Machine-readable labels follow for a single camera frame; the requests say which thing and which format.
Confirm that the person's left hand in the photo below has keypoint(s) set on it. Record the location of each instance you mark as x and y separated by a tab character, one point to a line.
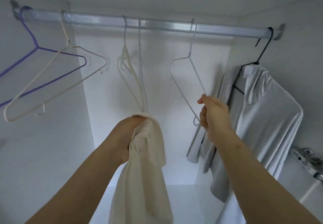
123	135

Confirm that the person's right hand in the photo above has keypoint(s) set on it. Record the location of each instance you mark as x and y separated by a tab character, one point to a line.
214	118

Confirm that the cream white shirt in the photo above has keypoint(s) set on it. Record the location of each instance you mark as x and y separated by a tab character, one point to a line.
144	181

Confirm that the light grey shirt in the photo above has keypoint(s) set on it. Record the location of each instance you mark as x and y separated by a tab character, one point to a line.
267	125

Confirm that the cream hanger with metal hook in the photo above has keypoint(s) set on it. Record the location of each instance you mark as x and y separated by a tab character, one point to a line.
126	67

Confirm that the white wardrobe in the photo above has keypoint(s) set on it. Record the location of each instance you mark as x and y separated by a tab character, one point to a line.
45	155

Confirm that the person's left forearm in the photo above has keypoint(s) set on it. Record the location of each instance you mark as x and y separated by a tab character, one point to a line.
75	191

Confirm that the person's right forearm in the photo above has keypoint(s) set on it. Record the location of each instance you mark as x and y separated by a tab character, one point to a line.
262	186

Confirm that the beige wire hanger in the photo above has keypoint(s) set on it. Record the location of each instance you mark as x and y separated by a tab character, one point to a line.
30	87

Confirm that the purple wire hanger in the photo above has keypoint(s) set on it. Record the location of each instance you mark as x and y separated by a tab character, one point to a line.
30	55

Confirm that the metal door hinge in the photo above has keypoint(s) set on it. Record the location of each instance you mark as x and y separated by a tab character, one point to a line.
308	161

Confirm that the metal closet rod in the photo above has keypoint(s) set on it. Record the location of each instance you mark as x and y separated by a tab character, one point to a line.
166	25

